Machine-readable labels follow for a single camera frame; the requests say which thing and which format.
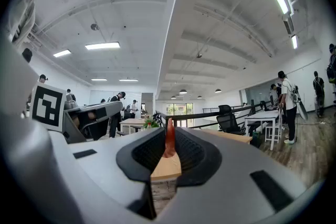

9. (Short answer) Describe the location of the black office chair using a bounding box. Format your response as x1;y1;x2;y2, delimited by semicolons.
216;104;247;136

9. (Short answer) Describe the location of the light wooden table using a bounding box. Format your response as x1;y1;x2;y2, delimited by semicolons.
119;118;146;135

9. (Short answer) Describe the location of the green bin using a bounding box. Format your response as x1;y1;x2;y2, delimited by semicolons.
252;131;261;148

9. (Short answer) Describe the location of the black metal railing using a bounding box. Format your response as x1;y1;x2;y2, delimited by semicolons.
156;100;274;130

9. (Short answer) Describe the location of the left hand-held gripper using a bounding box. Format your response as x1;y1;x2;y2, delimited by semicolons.
29;81;124;144

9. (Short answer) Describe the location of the person's white shirt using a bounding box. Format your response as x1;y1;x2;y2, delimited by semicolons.
7;0;40;47

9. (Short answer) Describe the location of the orange shrimp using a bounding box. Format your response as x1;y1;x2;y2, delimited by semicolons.
162;117;177;158

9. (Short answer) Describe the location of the white table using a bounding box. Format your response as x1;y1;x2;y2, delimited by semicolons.
244;109;280;137

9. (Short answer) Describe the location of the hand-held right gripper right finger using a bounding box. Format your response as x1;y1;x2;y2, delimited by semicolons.
157;127;326;224

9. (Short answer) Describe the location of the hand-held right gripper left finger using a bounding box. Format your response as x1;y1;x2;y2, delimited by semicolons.
48;127;166;224

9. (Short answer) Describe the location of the green potted plant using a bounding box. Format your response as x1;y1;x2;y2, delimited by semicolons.
143;116;161;130

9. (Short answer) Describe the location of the white stool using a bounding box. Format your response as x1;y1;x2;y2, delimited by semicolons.
264;112;283;152

